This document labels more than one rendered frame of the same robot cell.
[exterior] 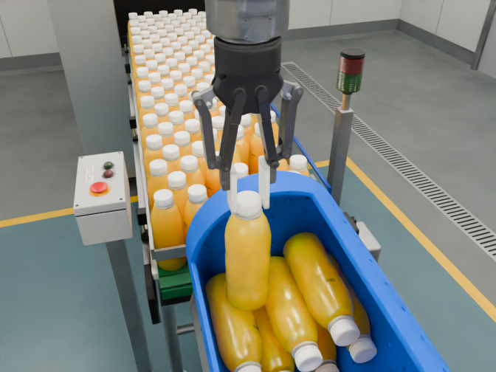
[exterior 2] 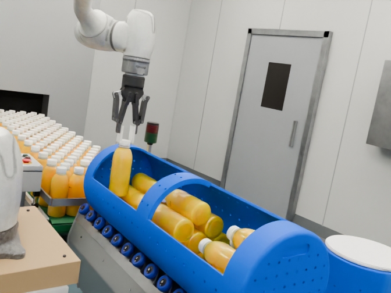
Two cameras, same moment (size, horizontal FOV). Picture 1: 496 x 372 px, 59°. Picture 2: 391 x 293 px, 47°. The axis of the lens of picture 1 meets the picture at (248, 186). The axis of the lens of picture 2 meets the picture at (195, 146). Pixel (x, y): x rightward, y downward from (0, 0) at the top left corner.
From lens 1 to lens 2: 106 cm
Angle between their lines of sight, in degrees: 33
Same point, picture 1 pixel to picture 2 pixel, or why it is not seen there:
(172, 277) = (58, 219)
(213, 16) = (127, 65)
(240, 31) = (135, 70)
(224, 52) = (128, 77)
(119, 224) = (35, 180)
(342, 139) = not seen: hidden behind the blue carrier
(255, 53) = (138, 78)
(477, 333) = not seen: outside the picture
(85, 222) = not seen: hidden behind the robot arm
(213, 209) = (104, 153)
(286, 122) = (143, 108)
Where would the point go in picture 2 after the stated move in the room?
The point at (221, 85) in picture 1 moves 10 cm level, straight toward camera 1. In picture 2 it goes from (124, 89) to (132, 92)
